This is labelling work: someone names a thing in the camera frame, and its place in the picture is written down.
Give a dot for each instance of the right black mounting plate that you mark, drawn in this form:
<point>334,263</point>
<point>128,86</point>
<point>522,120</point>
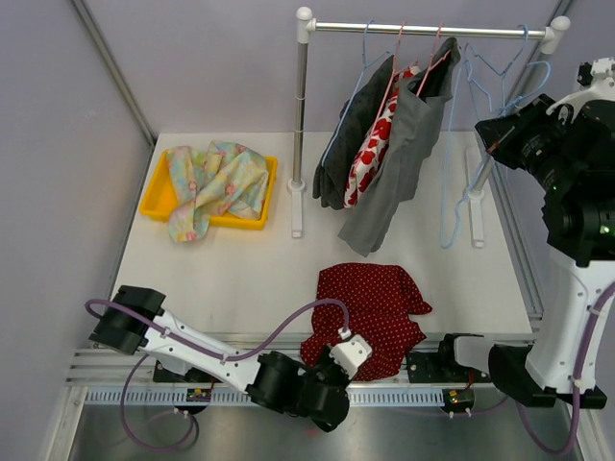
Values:
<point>427,367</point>

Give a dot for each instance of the silver white clothes rack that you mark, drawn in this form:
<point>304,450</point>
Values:
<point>548,39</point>

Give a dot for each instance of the pink hanger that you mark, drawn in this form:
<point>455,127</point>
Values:
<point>432,62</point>
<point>393,71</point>

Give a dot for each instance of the pastel floral skirt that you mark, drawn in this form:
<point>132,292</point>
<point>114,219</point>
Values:
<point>226,177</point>

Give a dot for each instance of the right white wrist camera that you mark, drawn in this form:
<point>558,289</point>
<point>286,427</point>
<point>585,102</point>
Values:
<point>596,80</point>

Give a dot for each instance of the red white polka-dot skirt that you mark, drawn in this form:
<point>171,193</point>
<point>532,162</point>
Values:
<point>381,301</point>

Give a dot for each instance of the plain grey skirt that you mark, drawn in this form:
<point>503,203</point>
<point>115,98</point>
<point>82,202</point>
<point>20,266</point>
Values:
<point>415,129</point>

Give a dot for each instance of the dark grey dotted skirt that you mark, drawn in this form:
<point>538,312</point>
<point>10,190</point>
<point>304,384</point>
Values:
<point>333,168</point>

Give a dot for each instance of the white slotted cable duct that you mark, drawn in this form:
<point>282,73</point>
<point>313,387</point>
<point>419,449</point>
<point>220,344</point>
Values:
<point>364,397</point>

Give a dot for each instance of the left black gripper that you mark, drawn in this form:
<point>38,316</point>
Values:
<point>325,358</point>

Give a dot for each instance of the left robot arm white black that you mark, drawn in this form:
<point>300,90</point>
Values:
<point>135,320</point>

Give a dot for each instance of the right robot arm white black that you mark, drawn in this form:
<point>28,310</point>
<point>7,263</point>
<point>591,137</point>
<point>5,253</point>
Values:
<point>567,146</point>

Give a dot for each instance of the yellow plastic tray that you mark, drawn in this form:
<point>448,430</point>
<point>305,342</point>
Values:
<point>159,199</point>

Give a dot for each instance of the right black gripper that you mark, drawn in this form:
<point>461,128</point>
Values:
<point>501,135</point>

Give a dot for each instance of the white red floral skirt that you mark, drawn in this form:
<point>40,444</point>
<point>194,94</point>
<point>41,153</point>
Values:
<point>369,157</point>

